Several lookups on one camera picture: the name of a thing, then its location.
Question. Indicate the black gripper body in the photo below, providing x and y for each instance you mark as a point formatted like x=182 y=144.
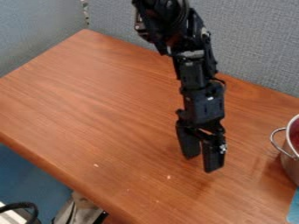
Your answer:
x=203 y=109

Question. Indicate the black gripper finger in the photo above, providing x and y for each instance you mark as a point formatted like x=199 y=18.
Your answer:
x=214 y=153
x=189 y=141

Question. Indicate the metal pot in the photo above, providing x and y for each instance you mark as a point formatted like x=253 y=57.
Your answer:
x=289 y=155

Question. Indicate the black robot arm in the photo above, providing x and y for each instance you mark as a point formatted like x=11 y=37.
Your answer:
x=170 y=24

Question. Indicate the red object in pot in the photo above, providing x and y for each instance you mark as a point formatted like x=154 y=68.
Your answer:
x=294 y=134

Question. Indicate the metal table leg bracket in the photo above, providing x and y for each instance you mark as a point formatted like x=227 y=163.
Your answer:
x=79 y=211

